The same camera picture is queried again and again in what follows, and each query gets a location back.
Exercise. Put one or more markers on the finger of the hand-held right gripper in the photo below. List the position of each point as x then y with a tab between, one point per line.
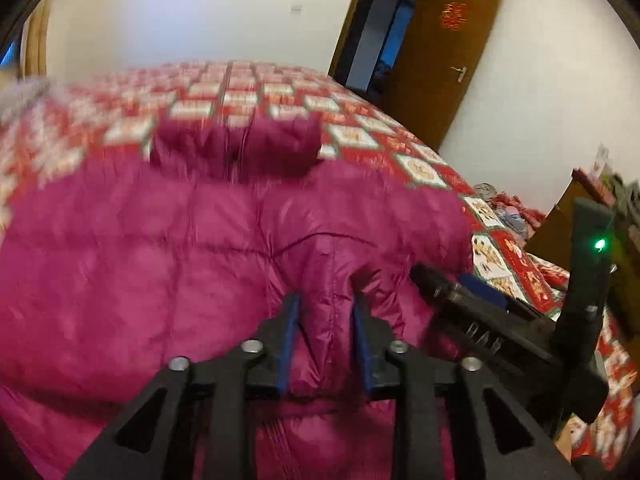
450	295
482	287

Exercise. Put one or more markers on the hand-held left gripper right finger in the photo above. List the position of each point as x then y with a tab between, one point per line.
360	350

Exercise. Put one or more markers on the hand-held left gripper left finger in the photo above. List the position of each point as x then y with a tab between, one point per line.
289	341

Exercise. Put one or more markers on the magenta down jacket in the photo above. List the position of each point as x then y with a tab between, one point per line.
200	260

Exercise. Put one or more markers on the pile of clothes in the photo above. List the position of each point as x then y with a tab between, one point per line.
505	210

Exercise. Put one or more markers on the grey clothes on cabinet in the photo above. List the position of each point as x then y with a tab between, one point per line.
625	192

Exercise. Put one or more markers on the brown wooden cabinet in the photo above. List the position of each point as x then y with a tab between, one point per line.
555	230

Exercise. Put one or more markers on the white card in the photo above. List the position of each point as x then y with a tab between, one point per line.
602	160

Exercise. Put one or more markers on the brown wooden door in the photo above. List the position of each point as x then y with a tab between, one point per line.
440	70

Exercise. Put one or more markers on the red printed bed blanket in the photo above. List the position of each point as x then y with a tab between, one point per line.
210	97

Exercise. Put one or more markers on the red paper door decoration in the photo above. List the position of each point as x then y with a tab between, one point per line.
454	16

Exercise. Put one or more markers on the wooden headboard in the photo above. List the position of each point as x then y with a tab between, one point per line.
36	45

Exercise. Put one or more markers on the brown wooden door frame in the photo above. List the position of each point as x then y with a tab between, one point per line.
345	35

